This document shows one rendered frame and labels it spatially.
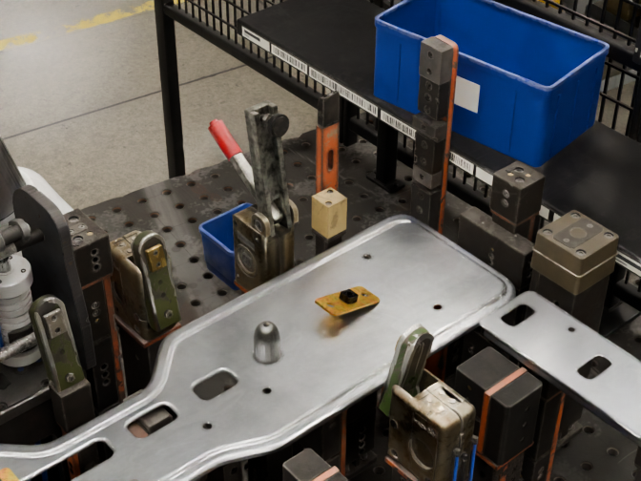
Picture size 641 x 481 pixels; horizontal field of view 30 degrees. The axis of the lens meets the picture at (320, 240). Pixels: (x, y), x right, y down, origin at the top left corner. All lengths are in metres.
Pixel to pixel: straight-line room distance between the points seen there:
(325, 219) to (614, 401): 0.44
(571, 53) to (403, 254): 0.42
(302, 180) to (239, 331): 0.80
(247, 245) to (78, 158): 2.06
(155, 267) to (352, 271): 0.26
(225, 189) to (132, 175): 1.30
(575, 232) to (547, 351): 0.18
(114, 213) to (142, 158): 1.40
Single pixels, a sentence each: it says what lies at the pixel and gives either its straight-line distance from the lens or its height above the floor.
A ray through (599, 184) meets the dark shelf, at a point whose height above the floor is 1.03.
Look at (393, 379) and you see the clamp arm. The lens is 1.33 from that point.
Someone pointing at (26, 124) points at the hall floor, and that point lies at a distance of 3.78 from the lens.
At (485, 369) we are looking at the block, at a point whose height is 0.98.
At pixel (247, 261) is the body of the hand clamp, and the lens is 1.58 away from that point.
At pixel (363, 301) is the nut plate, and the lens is 1.48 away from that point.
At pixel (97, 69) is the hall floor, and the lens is 4.03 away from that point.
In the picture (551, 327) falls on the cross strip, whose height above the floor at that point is 1.00.
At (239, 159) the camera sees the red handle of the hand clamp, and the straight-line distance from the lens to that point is 1.54.
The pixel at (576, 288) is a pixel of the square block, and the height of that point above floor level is 1.01.
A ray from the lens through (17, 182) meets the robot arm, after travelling 1.64.
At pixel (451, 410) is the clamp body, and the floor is 1.05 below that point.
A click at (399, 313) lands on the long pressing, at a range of 1.48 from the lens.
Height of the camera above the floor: 1.98
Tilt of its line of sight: 38 degrees down
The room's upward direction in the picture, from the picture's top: 1 degrees clockwise
